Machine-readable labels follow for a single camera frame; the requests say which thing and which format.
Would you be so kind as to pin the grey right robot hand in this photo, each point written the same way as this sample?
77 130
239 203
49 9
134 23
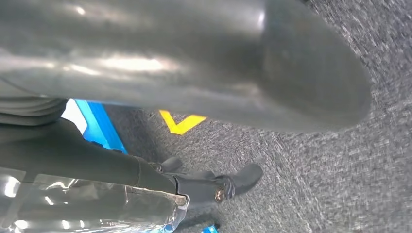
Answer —
161 48

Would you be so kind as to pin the yellow floor tape square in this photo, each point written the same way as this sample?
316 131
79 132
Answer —
180 128

